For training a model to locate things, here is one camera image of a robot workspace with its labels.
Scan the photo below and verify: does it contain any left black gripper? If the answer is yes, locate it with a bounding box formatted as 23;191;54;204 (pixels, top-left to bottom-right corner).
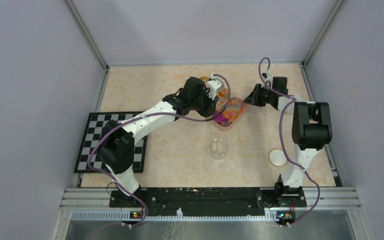
190;87;219;118

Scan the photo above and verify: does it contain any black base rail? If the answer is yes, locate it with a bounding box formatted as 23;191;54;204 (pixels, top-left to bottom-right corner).
109;187;307;217

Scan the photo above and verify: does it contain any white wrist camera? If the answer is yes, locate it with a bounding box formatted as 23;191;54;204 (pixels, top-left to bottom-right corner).
261;72;273;89
205;74;225;100

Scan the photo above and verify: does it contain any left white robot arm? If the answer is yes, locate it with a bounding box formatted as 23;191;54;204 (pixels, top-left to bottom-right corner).
96;76;225;207

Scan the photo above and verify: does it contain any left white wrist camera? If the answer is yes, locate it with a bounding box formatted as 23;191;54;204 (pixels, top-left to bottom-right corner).
205;74;225;100

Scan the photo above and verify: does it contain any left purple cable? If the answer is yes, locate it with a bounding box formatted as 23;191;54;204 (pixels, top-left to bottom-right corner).
86;73;232;229

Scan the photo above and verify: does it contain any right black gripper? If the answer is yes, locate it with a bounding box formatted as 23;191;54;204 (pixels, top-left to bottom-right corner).
243;84;275;108

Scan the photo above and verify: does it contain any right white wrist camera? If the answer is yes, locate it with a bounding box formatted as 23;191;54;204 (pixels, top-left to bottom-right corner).
261;72;273;89

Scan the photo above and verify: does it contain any black white checkerboard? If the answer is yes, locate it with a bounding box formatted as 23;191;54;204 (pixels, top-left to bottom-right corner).
73;111;147;174

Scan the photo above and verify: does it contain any tray of yellow purple candies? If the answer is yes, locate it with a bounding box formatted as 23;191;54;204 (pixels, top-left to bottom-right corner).
216;87;230;109

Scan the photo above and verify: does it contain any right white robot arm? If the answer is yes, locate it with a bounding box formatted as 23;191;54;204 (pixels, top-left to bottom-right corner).
244;73;333;206

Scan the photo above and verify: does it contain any tray of orange pink candies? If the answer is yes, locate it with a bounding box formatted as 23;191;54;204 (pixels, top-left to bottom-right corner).
213;97;247;131

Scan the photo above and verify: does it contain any clear plastic cup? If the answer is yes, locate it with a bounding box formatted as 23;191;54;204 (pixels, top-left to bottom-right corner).
209;137;229;160

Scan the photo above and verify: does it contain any white round lid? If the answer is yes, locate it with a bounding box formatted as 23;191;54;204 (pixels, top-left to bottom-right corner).
268;149;288;167

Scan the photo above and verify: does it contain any tray of striped candies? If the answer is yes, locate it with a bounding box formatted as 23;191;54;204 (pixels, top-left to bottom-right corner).
199;76;211;83

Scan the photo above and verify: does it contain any purple plastic scoop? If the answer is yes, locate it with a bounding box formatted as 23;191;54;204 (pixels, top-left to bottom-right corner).
213;112;226;123

